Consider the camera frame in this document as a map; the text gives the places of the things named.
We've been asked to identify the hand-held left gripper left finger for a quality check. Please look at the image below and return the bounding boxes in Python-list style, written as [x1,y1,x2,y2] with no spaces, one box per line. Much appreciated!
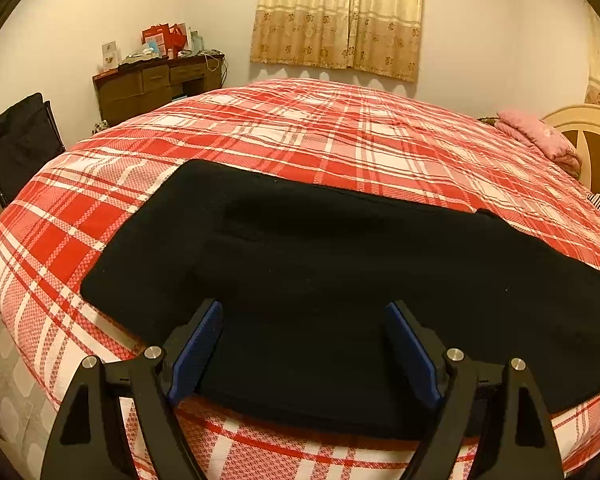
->
[40,299,224,480]

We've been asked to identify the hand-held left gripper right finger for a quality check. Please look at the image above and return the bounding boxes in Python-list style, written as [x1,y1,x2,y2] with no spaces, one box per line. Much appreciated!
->
[386,301,565,480]

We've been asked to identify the black pants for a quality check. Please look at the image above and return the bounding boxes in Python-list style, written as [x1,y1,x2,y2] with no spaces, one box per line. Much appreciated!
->
[80,159,600,443]

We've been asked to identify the bed with red plaid sheet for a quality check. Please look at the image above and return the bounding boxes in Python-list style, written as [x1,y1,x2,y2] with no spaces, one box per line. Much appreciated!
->
[0,77,600,480]

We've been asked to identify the pink folded blanket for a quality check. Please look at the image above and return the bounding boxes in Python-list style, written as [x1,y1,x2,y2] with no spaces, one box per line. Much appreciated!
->
[495,109,583,178]

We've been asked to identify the brown wooden desk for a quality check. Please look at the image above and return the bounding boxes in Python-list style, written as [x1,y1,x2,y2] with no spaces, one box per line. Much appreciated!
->
[92,52,227,126]

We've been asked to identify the black folding chair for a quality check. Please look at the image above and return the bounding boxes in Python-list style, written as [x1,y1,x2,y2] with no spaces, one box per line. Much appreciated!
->
[0,92,66,209]

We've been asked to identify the cream wooden headboard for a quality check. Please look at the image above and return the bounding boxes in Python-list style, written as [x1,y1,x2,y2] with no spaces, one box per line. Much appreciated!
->
[542,104,600,196]

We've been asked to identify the red gift bag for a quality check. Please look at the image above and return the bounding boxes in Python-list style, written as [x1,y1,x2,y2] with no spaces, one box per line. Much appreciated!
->
[141,23,188,59]

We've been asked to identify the beige window curtain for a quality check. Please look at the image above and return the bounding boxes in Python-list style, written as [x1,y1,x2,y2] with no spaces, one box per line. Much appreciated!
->
[250,0,425,83]

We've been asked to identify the white cable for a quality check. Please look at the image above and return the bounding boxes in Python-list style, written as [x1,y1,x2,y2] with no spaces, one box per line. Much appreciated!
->
[204,51,229,87]

